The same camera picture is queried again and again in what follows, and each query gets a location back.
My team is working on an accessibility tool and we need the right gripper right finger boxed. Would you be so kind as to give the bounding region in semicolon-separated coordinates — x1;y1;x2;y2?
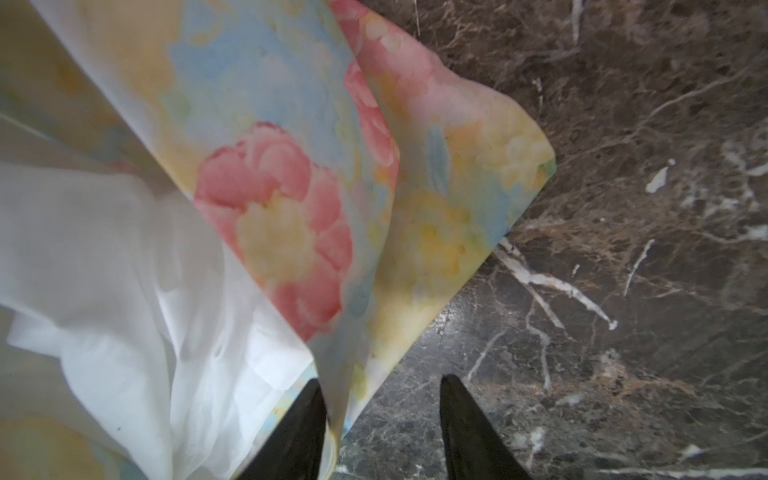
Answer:
439;374;532;480

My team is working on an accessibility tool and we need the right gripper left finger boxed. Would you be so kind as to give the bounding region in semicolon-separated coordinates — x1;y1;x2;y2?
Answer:
237;379;327;480

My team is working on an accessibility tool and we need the pastel floral skirt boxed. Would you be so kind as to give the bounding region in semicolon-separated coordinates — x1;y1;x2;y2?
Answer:
1;1;556;479

